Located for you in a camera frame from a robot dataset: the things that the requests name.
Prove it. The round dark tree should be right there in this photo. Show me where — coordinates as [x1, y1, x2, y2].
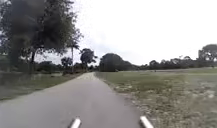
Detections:
[98, 52, 130, 73]

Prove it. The grey paved path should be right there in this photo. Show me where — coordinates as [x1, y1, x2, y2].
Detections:
[0, 72, 144, 128]

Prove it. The robot's own part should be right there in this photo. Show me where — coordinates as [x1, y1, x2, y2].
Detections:
[139, 115, 155, 128]
[69, 117, 82, 128]

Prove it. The grass field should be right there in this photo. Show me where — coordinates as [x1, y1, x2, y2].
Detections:
[95, 67, 217, 128]

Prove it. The row of distant trees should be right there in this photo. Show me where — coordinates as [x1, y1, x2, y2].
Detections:
[127, 43, 217, 71]

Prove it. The grass verge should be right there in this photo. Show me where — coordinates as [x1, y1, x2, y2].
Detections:
[0, 71, 84, 103]

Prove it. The large dark tree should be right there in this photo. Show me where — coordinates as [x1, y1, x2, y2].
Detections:
[0, 0, 84, 73]

